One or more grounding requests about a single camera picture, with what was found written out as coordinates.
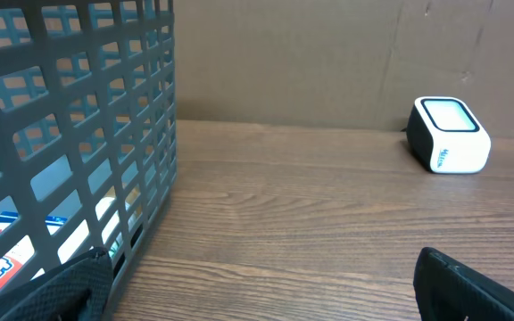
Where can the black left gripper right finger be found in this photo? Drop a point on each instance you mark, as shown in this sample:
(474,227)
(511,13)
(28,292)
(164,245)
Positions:
(446,289)

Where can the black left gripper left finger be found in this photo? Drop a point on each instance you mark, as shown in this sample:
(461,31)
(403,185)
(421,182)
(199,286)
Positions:
(76,290)

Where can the yellow snack bag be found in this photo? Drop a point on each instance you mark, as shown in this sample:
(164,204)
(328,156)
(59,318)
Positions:
(20,255)

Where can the white barcode scanner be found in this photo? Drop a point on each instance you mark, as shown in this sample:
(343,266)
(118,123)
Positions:
(446,137)

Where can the grey plastic shopping basket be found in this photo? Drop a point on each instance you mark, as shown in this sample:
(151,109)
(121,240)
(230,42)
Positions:
(88,133)

